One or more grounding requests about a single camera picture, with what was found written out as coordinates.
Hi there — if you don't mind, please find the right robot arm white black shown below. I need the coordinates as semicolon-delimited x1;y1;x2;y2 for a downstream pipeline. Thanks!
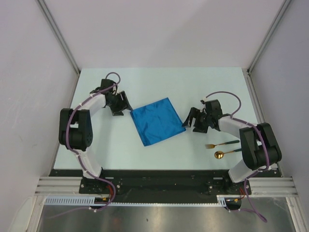
182;100;282;194

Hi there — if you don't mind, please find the white slotted cable duct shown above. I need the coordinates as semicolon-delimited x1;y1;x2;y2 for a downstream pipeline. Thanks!
45;196;226;207

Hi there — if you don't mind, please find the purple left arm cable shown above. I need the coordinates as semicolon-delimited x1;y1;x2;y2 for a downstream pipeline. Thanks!
45;72;121;218

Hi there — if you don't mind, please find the blue cloth napkin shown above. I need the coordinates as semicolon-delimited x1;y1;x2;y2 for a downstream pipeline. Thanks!
130;98;186;146

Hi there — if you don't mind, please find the gold fork green handle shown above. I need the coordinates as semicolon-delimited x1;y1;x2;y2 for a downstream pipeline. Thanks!
205;140;240;149

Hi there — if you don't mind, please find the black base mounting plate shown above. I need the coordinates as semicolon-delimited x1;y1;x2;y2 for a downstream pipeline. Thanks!
49;169;280;204

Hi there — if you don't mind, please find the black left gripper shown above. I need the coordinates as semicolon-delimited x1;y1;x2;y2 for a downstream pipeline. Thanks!
108;91;133;116

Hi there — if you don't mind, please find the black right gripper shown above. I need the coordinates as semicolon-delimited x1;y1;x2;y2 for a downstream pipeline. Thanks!
182;107;211;133

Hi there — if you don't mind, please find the aluminium front frame rail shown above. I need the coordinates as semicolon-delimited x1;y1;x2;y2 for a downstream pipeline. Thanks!
35;177;298;197

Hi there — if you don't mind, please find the gold spoon green handle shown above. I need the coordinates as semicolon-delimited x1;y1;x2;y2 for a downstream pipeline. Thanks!
214;148;242;160

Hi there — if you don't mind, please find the aluminium corner post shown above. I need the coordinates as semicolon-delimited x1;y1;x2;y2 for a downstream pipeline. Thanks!
246;0;294;74
35;0;81;76

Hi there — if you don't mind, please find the right aluminium corner post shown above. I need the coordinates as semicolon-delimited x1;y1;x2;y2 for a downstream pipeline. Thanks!
246;0;294;74

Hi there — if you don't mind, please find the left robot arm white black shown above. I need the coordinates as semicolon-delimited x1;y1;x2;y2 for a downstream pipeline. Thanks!
58;78;132;193

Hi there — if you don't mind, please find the left aluminium corner post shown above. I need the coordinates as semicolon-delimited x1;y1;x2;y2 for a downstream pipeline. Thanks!
35;0;81;76

